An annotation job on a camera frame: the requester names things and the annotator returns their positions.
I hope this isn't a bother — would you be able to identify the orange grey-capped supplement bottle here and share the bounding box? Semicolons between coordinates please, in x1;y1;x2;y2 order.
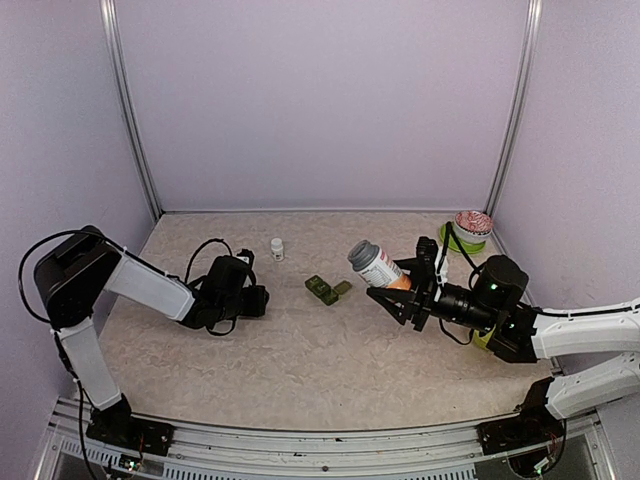
347;240;411;290

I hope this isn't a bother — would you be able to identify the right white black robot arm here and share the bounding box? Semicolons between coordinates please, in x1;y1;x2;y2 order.
367;255;639;444

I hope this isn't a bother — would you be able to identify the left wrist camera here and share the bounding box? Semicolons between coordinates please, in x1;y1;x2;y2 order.
235;248;255;268

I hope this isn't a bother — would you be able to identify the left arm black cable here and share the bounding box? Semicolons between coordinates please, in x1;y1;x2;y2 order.
182;237;236;286

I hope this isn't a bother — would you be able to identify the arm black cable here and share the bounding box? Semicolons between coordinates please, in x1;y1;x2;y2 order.
182;237;236;286
439;219;484;281

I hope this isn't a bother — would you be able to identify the red patterned white bowl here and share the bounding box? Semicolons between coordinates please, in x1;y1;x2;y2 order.
453;210;494;245

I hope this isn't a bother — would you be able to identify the front aluminium rail base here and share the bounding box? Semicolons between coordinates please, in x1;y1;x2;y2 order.
29;398;618;479

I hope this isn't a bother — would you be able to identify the lime green bowl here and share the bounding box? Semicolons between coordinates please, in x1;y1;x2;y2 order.
472;330;494;351

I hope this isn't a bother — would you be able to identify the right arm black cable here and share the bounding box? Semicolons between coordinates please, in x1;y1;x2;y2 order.
439;219;484;281

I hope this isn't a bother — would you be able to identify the right aluminium frame post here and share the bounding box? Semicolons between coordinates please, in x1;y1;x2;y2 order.
484;0;543;217

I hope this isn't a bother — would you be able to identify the small white pill bottle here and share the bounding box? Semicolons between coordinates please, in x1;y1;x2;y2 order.
270;237;285;262

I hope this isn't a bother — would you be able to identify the left aluminium frame post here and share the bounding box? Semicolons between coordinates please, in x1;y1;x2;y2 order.
99;0;164;223

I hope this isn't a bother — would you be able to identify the green weekly pill organizer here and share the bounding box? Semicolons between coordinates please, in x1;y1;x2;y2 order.
305;275;352;306

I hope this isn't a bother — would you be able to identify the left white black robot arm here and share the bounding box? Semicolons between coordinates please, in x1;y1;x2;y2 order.
17;225;270;445

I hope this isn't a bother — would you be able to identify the aluminium frame post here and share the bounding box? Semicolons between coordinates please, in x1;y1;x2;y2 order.
484;0;543;217
99;0;164;223

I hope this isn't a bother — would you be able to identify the green saucer plate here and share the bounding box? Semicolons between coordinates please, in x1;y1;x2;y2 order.
438;224;486;255

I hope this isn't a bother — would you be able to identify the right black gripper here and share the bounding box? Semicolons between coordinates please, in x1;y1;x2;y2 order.
368;257;499;334

